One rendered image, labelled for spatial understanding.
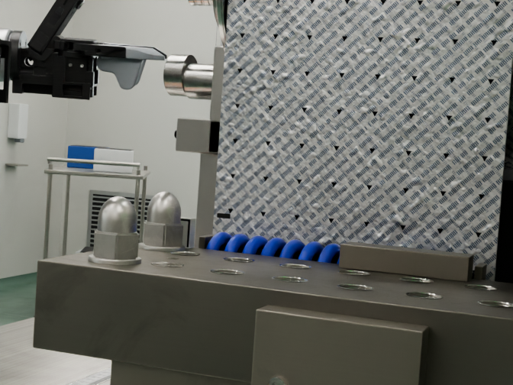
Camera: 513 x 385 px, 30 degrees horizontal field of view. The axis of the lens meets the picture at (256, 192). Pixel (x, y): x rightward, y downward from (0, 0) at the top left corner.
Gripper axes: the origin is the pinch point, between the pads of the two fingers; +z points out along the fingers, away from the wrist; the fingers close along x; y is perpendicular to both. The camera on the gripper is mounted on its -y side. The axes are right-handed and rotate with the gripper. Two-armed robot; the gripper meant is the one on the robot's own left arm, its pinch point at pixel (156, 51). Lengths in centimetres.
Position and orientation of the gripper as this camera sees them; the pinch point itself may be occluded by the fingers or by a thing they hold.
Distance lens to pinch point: 137.2
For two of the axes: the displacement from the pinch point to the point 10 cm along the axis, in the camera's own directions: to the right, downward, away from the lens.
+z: 10.0, 0.7, 0.4
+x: 0.2, 1.9, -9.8
